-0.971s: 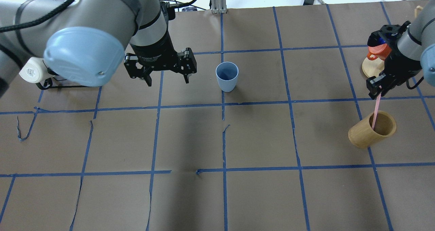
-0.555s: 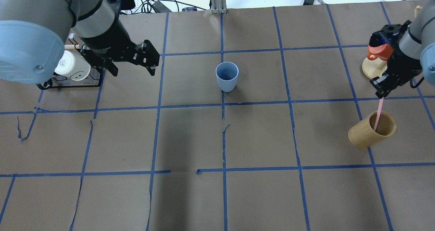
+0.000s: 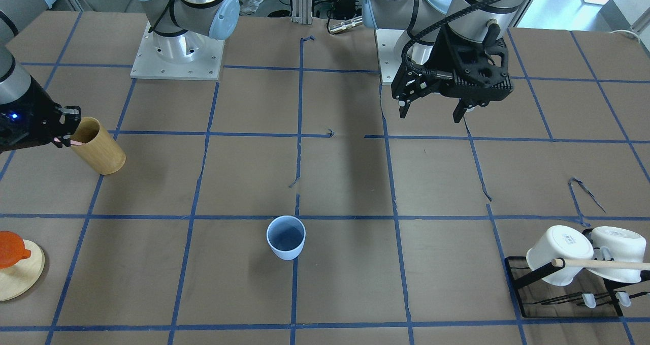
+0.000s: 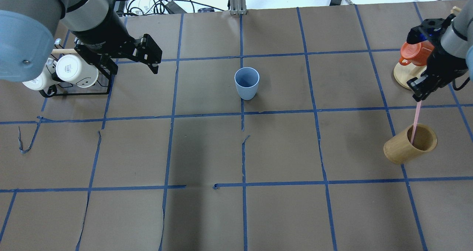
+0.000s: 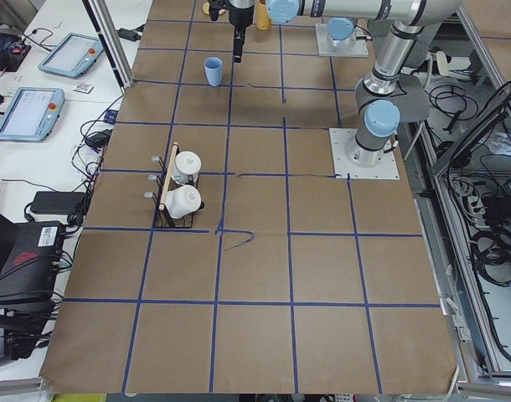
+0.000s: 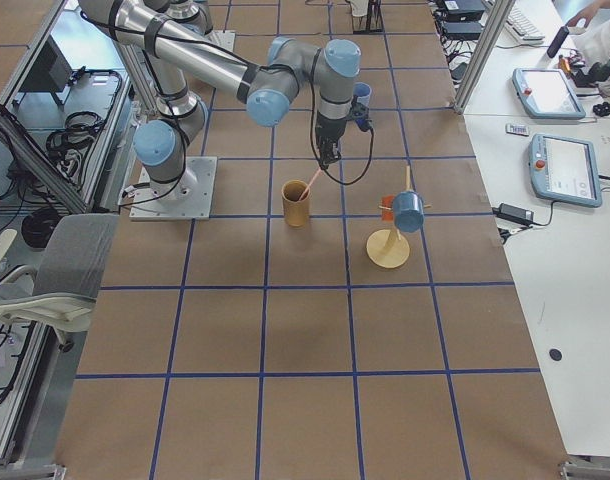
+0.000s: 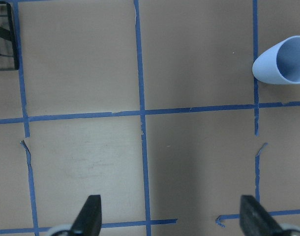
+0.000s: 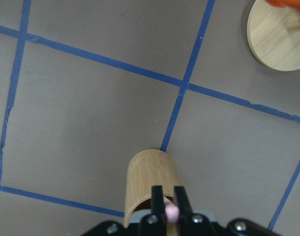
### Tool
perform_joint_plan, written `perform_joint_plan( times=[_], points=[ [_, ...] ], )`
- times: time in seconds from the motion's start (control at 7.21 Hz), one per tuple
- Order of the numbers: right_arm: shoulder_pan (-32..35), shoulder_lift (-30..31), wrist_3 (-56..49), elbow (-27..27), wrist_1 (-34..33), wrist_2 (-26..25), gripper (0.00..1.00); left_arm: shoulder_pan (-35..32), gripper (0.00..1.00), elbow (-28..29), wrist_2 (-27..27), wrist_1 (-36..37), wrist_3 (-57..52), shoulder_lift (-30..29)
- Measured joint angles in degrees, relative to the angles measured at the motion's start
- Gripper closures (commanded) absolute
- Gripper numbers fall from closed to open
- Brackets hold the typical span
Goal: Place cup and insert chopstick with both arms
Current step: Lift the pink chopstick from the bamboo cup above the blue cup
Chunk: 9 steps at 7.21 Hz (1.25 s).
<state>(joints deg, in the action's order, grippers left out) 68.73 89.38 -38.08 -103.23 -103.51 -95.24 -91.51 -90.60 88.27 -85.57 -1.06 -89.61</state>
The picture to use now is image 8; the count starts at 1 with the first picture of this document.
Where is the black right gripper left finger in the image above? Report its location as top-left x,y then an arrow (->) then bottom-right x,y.
151,185 -> 167,221

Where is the bamboo chopstick holder cup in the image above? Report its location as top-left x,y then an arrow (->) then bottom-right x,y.
123,149 -> 183,227

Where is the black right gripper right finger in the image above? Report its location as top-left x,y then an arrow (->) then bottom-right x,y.
174,186 -> 193,219

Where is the pink chopstick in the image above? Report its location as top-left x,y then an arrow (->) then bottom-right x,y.
164,198 -> 180,223

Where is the wooden mug tree stand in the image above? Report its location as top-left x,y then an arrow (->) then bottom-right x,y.
247,0 -> 300,71

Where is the orange hanging mug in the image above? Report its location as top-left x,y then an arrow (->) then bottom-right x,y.
266,0 -> 300,24

